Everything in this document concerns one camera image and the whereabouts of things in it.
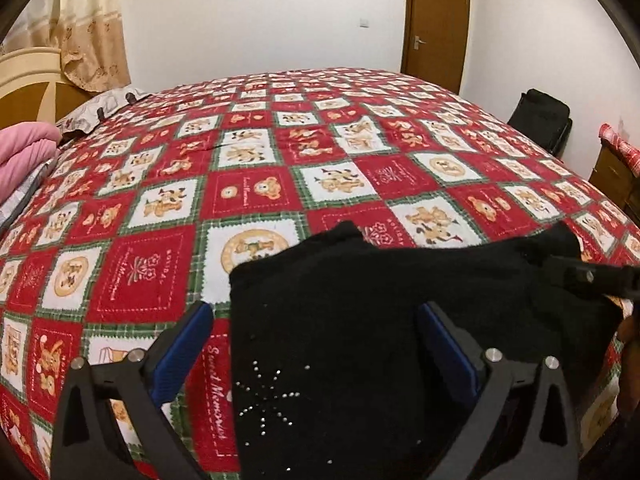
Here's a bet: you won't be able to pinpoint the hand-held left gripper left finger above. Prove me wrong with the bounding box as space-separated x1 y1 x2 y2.
50 301 215 480

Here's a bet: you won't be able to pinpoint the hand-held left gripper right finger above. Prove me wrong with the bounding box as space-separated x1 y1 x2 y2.
417 301 581 480

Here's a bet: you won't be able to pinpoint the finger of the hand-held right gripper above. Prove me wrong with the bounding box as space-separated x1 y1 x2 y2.
542 255 608 297

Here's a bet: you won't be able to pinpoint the black pants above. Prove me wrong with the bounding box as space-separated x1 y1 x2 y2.
229 220 625 480

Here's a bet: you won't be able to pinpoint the person's right hand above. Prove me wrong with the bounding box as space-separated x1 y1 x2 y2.
616 312 640 350

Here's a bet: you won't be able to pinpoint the red printed bear blanket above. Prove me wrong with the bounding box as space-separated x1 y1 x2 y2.
0 66 640 480

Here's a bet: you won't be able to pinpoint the brown wooden dresser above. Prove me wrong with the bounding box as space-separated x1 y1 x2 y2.
587 137 640 221

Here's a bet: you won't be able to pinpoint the red plaid cloth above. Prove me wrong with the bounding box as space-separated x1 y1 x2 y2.
599 122 640 179

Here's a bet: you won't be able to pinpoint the black suitcase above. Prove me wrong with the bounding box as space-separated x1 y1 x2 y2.
507 88 574 156

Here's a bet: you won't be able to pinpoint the pink quilt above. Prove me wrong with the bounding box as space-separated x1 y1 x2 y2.
0 122 64 206

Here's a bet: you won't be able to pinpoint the white patterned pillow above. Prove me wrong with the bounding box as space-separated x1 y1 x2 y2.
55 87 151 136

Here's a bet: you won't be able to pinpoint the brown wooden door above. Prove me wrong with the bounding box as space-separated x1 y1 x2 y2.
400 0 472 96

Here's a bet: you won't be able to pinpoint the beige wooden headboard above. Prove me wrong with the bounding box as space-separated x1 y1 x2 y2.
0 46 94 133

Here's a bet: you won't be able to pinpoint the beige patterned curtain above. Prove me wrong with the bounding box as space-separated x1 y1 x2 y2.
0 0 132 94

